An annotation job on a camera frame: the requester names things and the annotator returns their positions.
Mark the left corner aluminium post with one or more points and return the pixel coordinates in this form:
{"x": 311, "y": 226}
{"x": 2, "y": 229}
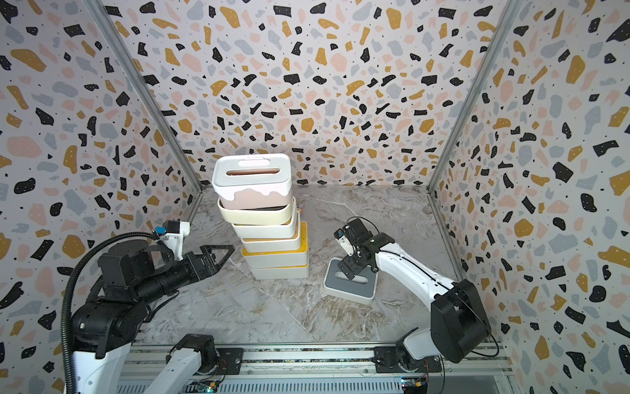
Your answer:
{"x": 105, "y": 25}

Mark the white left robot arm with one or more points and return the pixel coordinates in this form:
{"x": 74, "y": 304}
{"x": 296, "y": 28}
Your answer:
{"x": 98, "y": 336}

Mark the light bamboo lid tissue box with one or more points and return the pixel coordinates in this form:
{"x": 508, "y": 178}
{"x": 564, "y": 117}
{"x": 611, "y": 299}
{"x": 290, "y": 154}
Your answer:
{"x": 257, "y": 246}

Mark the dark brown lid tissue box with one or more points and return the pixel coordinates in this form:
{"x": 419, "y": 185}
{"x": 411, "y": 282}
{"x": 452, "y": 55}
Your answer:
{"x": 270, "y": 216}

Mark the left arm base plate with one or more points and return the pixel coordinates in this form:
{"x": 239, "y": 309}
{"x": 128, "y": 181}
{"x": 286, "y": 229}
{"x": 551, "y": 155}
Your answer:
{"x": 222, "y": 361}

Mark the white pink tissue box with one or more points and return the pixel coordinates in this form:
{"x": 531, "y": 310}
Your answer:
{"x": 253, "y": 181}

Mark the grey lid tissue box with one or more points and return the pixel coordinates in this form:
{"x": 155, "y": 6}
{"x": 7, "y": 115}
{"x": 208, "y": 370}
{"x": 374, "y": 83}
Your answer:
{"x": 361, "y": 289}

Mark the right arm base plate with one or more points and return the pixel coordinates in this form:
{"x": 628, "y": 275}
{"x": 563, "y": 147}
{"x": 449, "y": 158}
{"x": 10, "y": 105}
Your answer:
{"x": 396, "y": 360}

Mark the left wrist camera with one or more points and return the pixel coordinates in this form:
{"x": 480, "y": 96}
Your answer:
{"x": 172, "y": 234}

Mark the corner aluminium post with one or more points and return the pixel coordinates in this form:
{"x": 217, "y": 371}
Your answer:
{"x": 506, "y": 20}
{"x": 105, "y": 25}

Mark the yellow lid tissue box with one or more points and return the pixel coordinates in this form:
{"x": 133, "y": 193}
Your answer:
{"x": 295, "y": 272}
{"x": 278, "y": 259}

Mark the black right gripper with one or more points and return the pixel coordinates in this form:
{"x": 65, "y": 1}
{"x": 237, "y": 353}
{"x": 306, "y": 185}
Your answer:
{"x": 362, "y": 251}

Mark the right corner aluminium post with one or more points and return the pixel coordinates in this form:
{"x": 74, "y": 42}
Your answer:
{"x": 506, "y": 20}

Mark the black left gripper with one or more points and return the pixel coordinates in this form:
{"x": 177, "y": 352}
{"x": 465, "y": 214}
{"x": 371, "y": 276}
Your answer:
{"x": 198, "y": 263}

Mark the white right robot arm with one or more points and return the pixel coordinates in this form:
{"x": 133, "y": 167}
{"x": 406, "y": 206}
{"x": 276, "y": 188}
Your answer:
{"x": 458, "y": 322}

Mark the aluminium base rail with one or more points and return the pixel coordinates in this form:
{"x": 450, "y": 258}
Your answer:
{"x": 317, "y": 368}

